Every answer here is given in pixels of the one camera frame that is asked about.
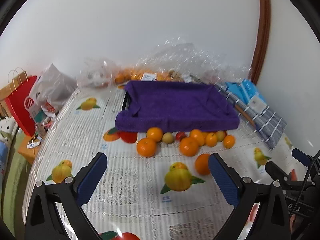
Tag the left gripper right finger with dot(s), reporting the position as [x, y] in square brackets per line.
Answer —
[226, 178]

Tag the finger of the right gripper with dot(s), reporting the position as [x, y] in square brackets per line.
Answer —
[276, 173]
[301, 157]

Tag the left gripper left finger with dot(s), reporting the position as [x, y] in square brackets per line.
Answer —
[88, 178]

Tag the orange with stem front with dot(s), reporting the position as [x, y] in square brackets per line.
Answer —
[202, 165]

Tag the small orange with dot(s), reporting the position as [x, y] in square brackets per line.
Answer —
[229, 141]

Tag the large orange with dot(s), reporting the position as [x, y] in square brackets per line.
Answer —
[146, 147]
[189, 147]

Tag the grey checked folded cloth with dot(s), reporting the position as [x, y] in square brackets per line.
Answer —
[269, 124]

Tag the medium orange with stem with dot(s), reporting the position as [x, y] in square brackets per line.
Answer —
[211, 139]

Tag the yellowish small fruit right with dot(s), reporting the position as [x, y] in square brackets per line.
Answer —
[221, 135]

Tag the oblong orange fruit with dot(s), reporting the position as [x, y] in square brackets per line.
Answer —
[198, 136]

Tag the orange stool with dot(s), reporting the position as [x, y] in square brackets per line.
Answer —
[28, 153]

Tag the small red fruit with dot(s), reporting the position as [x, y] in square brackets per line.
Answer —
[180, 135]

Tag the fruit print tablecloth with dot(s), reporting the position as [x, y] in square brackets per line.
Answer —
[128, 197]

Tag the yellow-green small fruit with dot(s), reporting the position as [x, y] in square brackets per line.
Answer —
[168, 138]

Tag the orange behind left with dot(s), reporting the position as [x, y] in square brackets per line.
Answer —
[155, 134]

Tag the blue tissue pack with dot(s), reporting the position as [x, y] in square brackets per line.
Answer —
[247, 92]

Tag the purple towel on tray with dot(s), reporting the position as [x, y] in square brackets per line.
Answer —
[174, 107]

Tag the grey plastic bag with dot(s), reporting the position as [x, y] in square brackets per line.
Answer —
[51, 90]

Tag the red paper gift bag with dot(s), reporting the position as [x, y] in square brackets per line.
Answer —
[16, 105]

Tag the small clear plastic bag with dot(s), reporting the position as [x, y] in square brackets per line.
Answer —
[97, 73]

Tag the brown paper bag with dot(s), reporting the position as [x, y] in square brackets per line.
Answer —
[15, 78]

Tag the clear plastic bag of oranges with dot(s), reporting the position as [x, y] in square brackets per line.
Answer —
[180, 61]

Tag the brown wooden door frame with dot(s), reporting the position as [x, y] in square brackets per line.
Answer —
[262, 40]

